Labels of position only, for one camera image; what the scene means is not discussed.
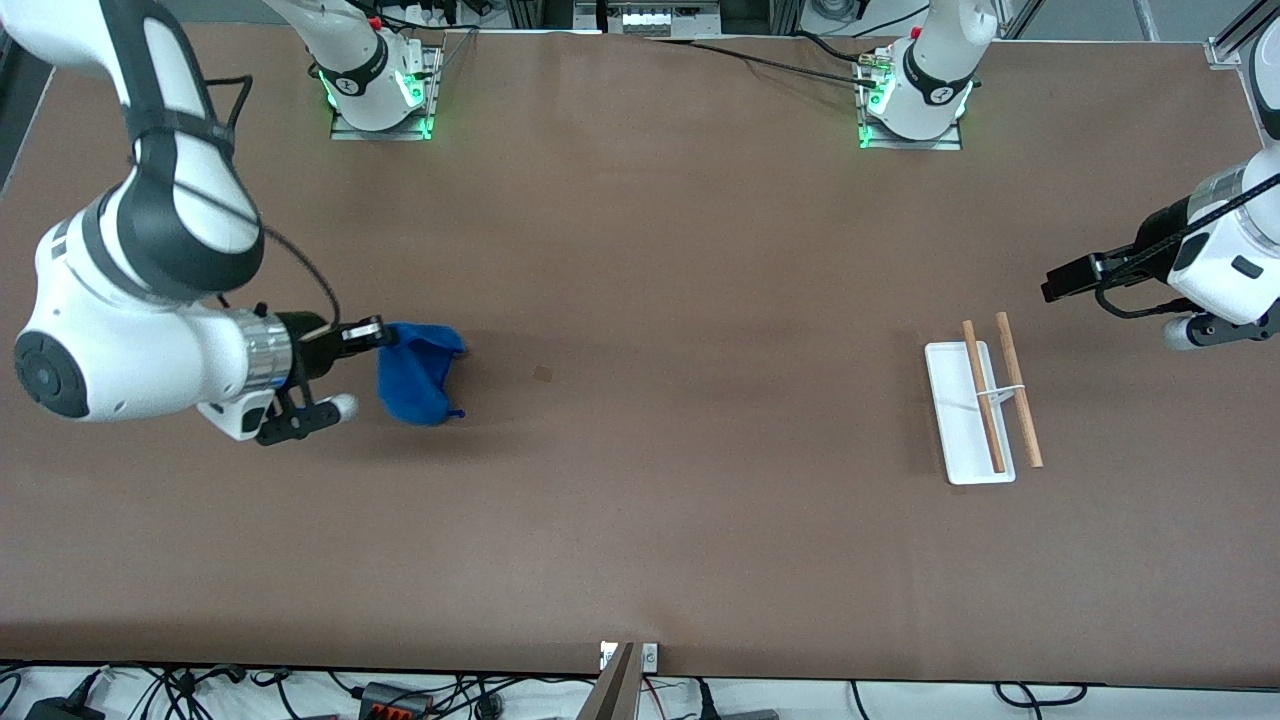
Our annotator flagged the grey power strip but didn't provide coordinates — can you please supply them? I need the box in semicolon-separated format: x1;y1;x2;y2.
575;0;722;39

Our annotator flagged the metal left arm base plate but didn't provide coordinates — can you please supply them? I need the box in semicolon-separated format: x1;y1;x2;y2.
858;50;963;152

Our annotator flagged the aluminium frame profile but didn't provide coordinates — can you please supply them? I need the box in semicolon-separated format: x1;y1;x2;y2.
1215;0;1280;53

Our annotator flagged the black box with orange connectors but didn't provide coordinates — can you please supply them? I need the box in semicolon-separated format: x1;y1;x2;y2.
358;682;433;720

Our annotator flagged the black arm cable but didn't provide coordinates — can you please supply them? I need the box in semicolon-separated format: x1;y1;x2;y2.
1092;170;1280;319
130;74;343;331

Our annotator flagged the black looped cable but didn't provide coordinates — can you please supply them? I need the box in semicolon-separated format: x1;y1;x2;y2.
994;681;1089;710

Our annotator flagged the black cable across table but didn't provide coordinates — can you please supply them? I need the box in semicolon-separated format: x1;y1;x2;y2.
650;36;883;89

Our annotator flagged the grey camera post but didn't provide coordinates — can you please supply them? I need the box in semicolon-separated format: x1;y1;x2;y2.
577;642;641;720

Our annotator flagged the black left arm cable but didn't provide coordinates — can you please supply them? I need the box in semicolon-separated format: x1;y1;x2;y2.
1092;170;1280;319

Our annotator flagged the blue microfibre towel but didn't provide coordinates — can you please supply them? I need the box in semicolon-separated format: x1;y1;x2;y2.
376;322;468;428

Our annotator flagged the white rack with wooden bars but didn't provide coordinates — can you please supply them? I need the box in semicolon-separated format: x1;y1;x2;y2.
925;312;1044;486

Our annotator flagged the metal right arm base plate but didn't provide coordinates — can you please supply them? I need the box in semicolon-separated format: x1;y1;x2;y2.
330;45;442;142

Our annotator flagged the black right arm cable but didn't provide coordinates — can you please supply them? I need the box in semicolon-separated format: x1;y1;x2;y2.
130;74;343;331

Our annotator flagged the black tangled cable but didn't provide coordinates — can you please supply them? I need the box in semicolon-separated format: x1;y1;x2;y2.
100;664;301;720

